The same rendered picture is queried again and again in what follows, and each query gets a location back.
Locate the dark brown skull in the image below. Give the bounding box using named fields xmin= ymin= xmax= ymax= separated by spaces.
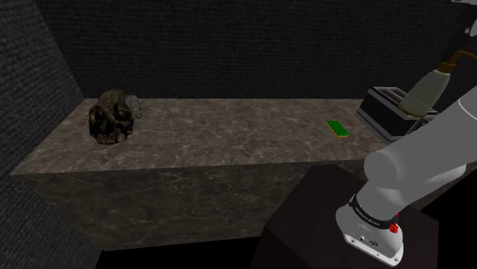
xmin=88 ymin=89 xmax=143 ymax=145

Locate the dark robot stand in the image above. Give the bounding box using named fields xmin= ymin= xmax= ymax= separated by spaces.
xmin=250 ymin=164 xmax=440 ymax=269

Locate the black toaster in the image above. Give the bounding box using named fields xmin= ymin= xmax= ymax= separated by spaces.
xmin=355 ymin=86 xmax=440 ymax=142

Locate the green sponge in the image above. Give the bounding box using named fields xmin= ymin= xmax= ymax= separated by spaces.
xmin=326 ymin=119 xmax=350 ymax=140

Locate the pale bottle with brown nozzle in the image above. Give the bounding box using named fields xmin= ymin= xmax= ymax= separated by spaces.
xmin=397 ymin=50 xmax=477 ymax=118

